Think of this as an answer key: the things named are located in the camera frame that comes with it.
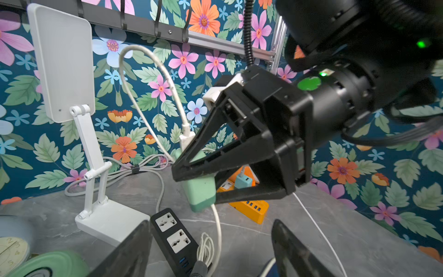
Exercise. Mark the round blue alarm clock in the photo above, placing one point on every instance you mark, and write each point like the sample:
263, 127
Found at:
17, 242

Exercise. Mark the black wall hook rail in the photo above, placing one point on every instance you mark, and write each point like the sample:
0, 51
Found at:
77, 16

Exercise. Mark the white folding desk lamp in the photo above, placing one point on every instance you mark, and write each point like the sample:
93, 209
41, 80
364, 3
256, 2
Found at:
63, 49

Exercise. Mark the orange power strip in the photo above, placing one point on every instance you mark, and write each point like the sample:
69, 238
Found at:
255, 210

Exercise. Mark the black power strip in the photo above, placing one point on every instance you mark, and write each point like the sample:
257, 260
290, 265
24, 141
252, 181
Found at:
175, 242

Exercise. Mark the green USB charger adapter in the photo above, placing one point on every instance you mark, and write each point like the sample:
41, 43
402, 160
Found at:
201, 191

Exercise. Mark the teal USB charger adapter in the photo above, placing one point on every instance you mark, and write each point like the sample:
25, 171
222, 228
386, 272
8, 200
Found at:
243, 181

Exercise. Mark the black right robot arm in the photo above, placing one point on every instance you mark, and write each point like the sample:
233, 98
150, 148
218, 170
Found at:
364, 61

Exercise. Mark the green cordless meat grinder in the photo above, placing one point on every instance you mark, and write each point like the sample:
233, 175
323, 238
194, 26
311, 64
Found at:
53, 264

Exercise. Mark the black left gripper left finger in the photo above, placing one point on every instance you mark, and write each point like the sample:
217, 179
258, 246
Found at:
130, 257

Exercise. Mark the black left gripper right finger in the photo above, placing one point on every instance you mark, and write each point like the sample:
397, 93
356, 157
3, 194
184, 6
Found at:
293, 258

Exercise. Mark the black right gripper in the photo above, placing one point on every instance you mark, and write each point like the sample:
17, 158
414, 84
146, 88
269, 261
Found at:
271, 119

